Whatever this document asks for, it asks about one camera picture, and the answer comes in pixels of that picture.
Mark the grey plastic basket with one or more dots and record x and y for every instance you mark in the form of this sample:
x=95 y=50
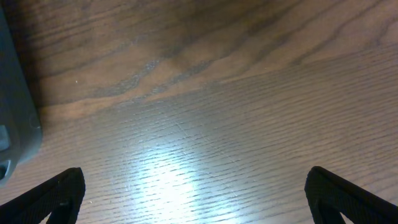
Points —
x=21 y=131

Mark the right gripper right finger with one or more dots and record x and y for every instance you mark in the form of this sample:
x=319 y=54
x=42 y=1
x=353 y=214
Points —
x=331 y=198

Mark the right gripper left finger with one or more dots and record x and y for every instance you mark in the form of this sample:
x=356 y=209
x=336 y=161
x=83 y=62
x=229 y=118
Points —
x=59 y=199

